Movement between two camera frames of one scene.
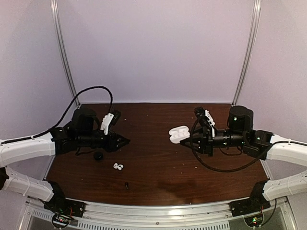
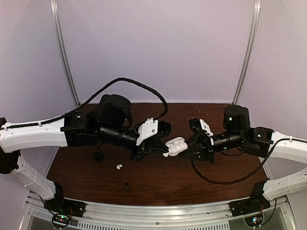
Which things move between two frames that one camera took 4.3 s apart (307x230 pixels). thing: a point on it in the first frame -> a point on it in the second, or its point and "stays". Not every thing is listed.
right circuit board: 255,221 stays
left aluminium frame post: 60,48 stays
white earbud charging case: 179,133 -> 176,145
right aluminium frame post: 251,44 stays
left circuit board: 60,221 stays
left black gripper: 111,145 -> 146,144
